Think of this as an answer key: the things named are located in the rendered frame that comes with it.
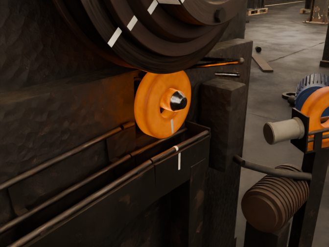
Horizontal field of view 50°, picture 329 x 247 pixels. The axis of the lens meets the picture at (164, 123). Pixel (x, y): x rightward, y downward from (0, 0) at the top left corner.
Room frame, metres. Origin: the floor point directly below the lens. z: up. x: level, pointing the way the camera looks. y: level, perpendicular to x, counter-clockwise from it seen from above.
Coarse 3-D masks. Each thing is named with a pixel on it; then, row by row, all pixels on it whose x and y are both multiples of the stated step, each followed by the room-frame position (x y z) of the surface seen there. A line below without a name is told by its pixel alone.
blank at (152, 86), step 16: (144, 80) 0.67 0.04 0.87; (160, 80) 0.67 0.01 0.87; (176, 80) 0.71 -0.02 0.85; (144, 96) 0.64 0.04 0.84; (160, 96) 0.67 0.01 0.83; (144, 112) 0.64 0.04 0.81; (160, 112) 0.67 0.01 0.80; (176, 112) 0.71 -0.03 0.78; (144, 128) 0.65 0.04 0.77; (160, 128) 0.67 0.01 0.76; (176, 128) 0.71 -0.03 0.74
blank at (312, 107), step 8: (320, 88) 0.90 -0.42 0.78; (328, 88) 0.89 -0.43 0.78; (312, 96) 0.89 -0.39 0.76; (320, 96) 0.87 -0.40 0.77; (328, 96) 0.88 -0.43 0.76; (304, 104) 0.89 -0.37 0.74; (312, 104) 0.87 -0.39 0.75; (320, 104) 0.87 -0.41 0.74; (328, 104) 0.88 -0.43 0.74; (304, 112) 0.88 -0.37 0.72; (312, 112) 0.86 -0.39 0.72; (320, 112) 0.87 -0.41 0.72; (312, 120) 0.87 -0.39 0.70; (328, 120) 0.92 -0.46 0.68; (312, 128) 0.87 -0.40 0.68; (320, 128) 0.87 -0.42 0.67; (312, 136) 0.87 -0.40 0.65
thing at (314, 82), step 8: (304, 80) 2.75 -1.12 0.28; (312, 80) 2.54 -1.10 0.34; (320, 80) 2.59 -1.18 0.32; (328, 80) 2.61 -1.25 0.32; (296, 88) 2.77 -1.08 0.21; (304, 88) 2.48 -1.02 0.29; (312, 88) 2.42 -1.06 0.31; (296, 96) 2.57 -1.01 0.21; (304, 96) 2.42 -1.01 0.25; (296, 104) 2.46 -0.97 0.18; (328, 112) 2.36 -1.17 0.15
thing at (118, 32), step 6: (156, 0) 0.58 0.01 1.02; (162, 0) 0.57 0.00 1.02; (168, 0) 0.56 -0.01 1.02; (174, 0) 0.55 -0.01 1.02; (150, 6) 0.57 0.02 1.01; (150, 12) 0.57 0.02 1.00; (132, 18) 0.56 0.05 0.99; (132, 24) 0.56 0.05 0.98; (120, 30) 0.57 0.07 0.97; (114, 36) 0.56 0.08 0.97; (108, 42) 0.55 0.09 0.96; (114, 42) 0.56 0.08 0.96
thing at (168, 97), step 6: (138, 84) 0.74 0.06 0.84; (168, 90) 0.69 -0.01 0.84; (174, 90) 0.68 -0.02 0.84; (168, 96) 0.67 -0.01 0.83; (174, 96) 0.67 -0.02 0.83; (180, 96) 0.67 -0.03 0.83; (162, 102) 0.68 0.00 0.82; (168, 102) 0.67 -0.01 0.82; (174, 102) 0.66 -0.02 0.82; (180, 102) 0.66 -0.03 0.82; (186, 102) 0.67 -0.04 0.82; (168, 108) 0.67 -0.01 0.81; (174, 108) 0.66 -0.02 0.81; (180, 108) 0.66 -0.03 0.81
